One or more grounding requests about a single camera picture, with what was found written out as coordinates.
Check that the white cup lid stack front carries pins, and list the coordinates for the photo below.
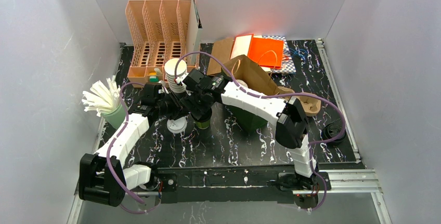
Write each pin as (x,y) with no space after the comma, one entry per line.
(177,126)

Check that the green paper cup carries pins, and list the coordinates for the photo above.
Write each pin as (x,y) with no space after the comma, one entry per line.
(203,122)

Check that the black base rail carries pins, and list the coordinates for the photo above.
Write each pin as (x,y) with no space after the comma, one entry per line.
(270,183)

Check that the checkered blue white bag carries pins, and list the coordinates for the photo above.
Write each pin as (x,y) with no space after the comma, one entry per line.
(287,64)

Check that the stack of pulp cup carriers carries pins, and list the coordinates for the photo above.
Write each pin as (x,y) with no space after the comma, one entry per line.
(310,105)

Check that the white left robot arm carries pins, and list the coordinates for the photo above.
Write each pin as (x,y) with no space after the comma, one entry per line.
(103,178)

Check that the green straw holder cup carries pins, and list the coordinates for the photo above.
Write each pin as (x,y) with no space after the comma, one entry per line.
(117,116)

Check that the stack of white paper cups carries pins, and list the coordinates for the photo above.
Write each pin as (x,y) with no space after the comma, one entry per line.
(174,70)

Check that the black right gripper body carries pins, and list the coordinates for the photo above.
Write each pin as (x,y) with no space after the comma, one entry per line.
(201,111)

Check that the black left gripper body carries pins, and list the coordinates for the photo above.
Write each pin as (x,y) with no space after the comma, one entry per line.
(176,108)

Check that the green paper bag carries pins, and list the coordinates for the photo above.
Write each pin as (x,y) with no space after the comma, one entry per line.
(243,68)

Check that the bundle of white wrapped straws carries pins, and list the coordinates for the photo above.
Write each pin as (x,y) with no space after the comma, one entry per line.
(101,98)

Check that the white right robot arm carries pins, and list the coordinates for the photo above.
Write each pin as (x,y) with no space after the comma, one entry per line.
(288,117)

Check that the peach plastic file organizer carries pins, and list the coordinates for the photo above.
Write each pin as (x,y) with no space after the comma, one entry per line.
(162,30)

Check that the brown kraft paper bag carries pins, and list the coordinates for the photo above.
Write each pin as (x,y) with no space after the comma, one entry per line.
(221,51)

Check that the stack of black cup lids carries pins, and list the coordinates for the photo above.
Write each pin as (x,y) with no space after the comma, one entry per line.
(331,131)

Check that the orange paper bag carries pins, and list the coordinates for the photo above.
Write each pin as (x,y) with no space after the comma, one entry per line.
(266,52)

